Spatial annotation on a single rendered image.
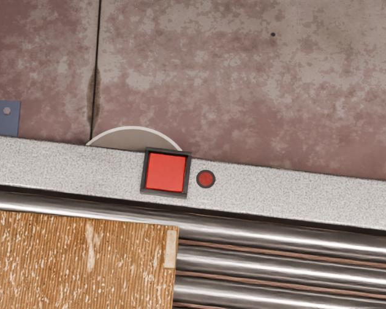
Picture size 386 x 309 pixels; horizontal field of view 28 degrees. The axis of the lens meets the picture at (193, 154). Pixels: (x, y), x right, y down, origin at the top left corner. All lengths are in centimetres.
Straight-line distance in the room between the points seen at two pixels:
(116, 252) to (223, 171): 22
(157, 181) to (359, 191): 33
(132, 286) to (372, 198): 41
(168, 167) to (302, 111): 110
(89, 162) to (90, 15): 118
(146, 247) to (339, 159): 116
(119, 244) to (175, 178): 14
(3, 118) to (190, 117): 54
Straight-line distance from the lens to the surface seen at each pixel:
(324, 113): 231
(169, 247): 118
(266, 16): 241
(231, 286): 122
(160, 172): 124
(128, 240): 121
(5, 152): 129
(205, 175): 125
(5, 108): 229
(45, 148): 128
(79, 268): 120
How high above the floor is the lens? 212
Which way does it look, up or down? 73 degrees down
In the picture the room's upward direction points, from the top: 6 degrees clockwise
